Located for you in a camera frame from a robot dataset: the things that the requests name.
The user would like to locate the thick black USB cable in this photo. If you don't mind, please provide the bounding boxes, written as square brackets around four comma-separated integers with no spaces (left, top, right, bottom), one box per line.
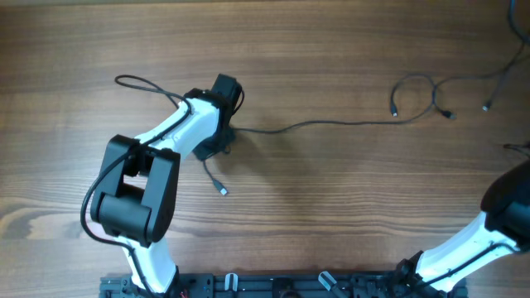
[201,73,457,197]

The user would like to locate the thin black USB cable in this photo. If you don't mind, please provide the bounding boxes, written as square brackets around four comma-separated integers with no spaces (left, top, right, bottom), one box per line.
[432,0,530,119]

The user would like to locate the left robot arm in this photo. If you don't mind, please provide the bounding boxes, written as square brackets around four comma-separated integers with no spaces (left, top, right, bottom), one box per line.
[80,74,244,297]

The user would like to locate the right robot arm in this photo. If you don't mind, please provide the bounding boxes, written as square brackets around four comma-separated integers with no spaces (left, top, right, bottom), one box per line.
[395,161,529,297]

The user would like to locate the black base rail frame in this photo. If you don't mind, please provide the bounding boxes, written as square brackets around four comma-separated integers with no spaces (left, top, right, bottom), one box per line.
[98,271,469,298]

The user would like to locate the right camera cable black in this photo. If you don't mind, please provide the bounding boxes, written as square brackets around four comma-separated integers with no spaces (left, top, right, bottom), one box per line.
[411,241,522,292]

